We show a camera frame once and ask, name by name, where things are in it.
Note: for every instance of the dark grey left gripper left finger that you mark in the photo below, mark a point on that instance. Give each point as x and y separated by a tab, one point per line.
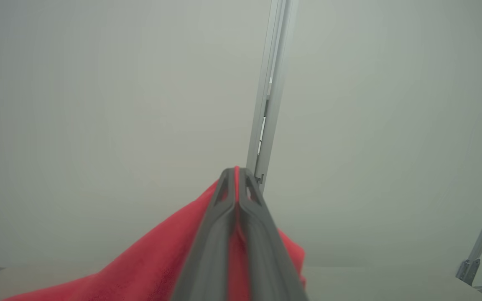
207	251

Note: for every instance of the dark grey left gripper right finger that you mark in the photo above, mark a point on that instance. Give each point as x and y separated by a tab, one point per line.
266	259

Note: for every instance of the red shorts with white waistband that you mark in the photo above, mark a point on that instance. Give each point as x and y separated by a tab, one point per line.
149	267

